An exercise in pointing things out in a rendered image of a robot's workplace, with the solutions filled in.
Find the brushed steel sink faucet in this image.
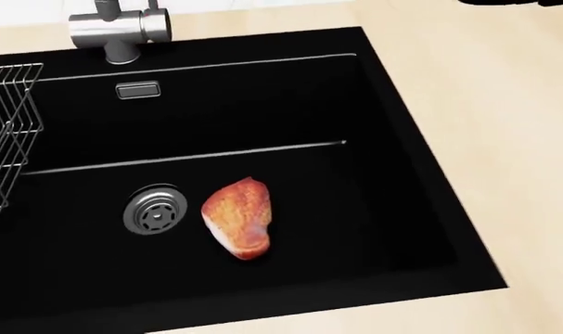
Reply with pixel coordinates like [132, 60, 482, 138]
[68, 0, 173, 66]

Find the round steel sink drain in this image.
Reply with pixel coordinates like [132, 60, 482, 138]
[122, 184, 189, 237]

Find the black rectangular kitchen sink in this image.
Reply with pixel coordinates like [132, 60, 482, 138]
[0, 26, 509, 334]

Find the metal wire dish rack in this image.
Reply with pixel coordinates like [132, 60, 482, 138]
[0, 62, 45, 245]

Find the rectangular steel overflow plate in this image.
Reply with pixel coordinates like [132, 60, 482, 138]
[115, 80, 162, 100]

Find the black appliance edge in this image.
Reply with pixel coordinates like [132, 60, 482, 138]
[457, 0, 563, 6]

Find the browned raw meat piece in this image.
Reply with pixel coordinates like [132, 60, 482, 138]
[200, 175, 274, 262]

